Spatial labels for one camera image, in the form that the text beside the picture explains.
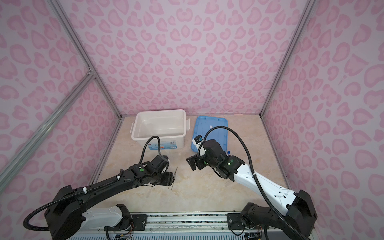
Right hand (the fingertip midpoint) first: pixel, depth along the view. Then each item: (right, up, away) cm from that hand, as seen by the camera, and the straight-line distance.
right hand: (194, 155), depth 75 cm
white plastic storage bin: (-17, +14, +30) cm, 37 cm away
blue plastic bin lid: (+6, +17, +39) cm, 43 cm away
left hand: (-12, -13, +6) cm, 19 cm away
